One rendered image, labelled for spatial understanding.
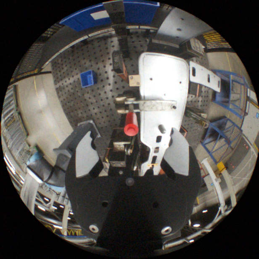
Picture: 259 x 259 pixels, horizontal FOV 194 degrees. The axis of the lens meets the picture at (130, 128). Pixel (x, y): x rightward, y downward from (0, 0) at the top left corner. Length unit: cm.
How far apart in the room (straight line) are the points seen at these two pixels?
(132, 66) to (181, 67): 36
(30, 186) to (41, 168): 13
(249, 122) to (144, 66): 802
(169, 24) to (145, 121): 38
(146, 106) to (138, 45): 54
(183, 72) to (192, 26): 21
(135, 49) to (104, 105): 51
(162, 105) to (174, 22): 27
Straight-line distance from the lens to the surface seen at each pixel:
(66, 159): 54
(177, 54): 47
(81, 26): 43
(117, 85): 61
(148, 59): 33
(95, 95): 69
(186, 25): 30
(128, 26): 38
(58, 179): 52
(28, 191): 49
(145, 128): 36
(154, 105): 25
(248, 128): 817
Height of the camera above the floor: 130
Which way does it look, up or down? 58 degrees down
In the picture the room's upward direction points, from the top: 179 degrees counter-clockwise
